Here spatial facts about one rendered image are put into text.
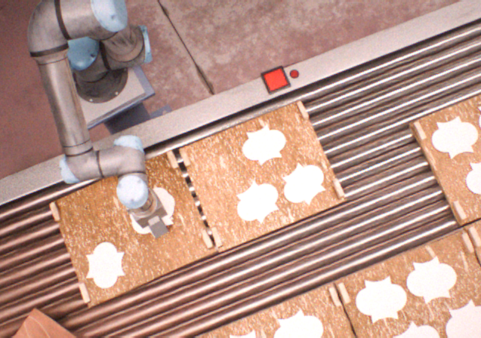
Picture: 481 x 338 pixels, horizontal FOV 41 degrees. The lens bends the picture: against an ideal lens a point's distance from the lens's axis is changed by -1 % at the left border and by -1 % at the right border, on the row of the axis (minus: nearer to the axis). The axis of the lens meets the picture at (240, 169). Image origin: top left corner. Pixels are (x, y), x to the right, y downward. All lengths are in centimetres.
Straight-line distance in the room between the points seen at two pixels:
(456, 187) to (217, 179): 72
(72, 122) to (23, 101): 164
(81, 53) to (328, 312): 105
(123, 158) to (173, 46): 159
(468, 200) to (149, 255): 96
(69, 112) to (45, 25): 23
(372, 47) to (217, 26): 125
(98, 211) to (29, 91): 141
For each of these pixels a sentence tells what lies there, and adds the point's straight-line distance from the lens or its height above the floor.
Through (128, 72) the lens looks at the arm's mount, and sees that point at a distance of 219.
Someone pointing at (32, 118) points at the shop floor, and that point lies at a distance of 325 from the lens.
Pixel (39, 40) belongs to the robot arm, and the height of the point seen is 148.
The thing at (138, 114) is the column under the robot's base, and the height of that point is 63.
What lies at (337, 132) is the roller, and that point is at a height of 92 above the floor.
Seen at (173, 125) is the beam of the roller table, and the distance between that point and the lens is 206.
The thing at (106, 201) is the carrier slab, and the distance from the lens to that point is 201.
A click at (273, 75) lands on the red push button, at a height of 93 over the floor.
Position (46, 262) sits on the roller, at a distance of 205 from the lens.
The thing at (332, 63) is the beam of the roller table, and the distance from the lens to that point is 212.
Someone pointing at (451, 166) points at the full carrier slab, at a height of 94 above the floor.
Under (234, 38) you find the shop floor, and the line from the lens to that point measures 320.
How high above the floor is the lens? 282
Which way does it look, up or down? 73 degrees down
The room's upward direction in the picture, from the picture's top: 12 degrees counter-clockwise
